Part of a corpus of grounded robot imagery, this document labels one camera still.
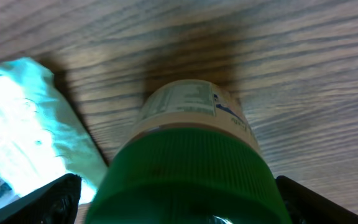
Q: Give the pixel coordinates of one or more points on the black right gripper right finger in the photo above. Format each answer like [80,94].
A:
[307,207]

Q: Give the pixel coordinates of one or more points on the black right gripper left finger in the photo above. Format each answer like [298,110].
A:
[54,203]

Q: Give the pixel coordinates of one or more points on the green lidded jar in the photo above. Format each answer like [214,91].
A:
[190,158]

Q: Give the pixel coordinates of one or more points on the teal snack pouch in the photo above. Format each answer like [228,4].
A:
[41,137]

